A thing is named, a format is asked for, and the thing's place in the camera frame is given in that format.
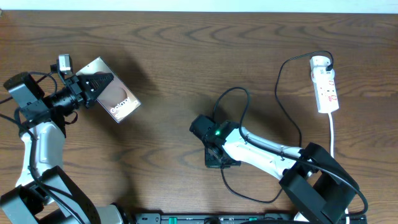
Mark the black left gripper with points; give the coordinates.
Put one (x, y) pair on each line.
(80, 91)

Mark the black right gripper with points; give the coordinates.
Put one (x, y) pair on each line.
(210, 163)

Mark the Samsung Galaxy smartphone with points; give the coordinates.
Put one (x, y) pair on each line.
(117, 99)

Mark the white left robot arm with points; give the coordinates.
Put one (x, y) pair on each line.
(44, 193)

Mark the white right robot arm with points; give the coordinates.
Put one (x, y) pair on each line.
(312, 179)

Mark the white charger plug adapter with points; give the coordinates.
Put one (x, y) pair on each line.
(320, 65)

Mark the white power strip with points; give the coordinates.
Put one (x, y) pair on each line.
(325, 92)

